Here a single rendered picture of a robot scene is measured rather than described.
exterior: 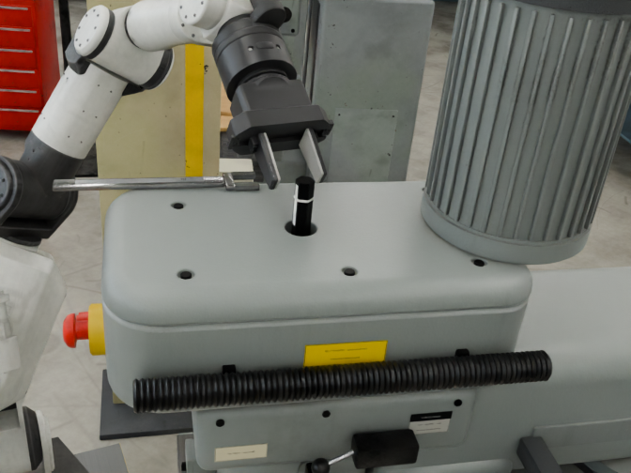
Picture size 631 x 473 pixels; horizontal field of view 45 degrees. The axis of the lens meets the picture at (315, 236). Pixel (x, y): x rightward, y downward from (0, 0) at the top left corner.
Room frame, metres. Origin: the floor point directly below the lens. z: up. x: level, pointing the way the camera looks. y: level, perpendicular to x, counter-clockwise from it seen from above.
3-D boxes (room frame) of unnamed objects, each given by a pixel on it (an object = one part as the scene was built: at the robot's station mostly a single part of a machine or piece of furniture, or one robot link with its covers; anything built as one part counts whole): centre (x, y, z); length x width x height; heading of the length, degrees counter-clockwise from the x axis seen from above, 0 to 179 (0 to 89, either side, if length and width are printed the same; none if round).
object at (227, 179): (0.82, 0.20, 1.89); 0.24 x 0.04 x 0.01; 106
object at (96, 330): (0.69, 0.24, 1.76); 0.06 x 0.02 x 0.06; 15
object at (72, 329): (0.69, 0.26, 1.76); 0.04 x 0.03 x 0.04; 15
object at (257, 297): (0.75, 0.00, 1.81); 0.47 x 0.26 x 0.16; 105
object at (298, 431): (0.76, -0.02, 1.68); 0.34 x 0.24 x 0.10; 105
